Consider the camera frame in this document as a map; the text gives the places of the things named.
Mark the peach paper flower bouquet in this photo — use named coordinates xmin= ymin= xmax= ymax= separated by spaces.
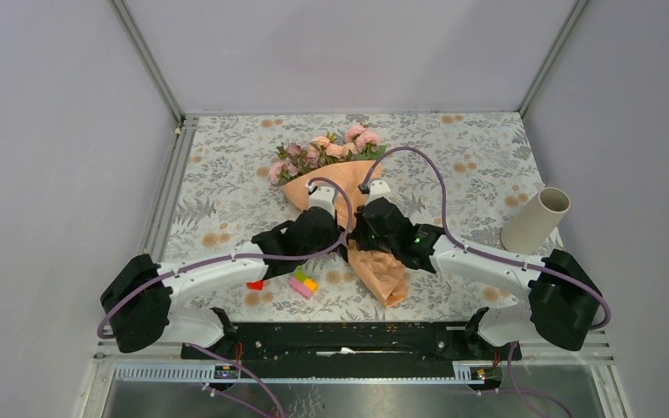
xmin=269 ymin=125 xmax=409 ymax=308

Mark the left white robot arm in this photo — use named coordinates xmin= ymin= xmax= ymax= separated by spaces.
xmin=97 ymin=207 xmax=346 ymax=358

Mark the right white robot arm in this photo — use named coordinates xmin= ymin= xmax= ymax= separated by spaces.
xmin=348 ymin=198 xmax=601 ymax=360

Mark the beige cylindrical vase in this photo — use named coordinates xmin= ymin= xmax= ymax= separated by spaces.
xmin=500 ymin=187 xmax=571 ymax=254

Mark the green studded brick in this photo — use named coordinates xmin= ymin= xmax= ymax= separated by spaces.
xmin=294 ymin=271 xmax=308 ymax=283

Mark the yellow studded brick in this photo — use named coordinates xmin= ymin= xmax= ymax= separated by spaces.
xmin=303 ymin=279 xmax=318 ymax=293

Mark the pink flat block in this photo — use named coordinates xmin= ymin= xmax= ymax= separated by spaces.
xmin=288 ymin=277 xmax=314 ymax=300

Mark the red block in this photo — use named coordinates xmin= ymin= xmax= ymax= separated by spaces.
xmin=246 ymin=280 xmax=264 ymax=291

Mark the floral patterned table mat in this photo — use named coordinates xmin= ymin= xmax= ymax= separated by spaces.
xmin=163 ymin=113 xmax=564 ymax=322

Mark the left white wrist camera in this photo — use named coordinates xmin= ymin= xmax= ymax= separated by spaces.
xmin=307 ymin=183 xmax=338 ymax=218

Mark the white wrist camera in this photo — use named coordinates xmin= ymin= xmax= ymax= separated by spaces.
xmin=358 ymin=179 xmax=391 ymax=205
xmin=307 ymin=183 xmax=338 ymax=218

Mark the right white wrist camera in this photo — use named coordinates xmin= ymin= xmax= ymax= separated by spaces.
xmin=358 ymin=179 xmax=391 ymax=205

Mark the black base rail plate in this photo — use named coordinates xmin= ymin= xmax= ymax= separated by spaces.
xmin=209 ymin=321 xmax=522 ymax=380

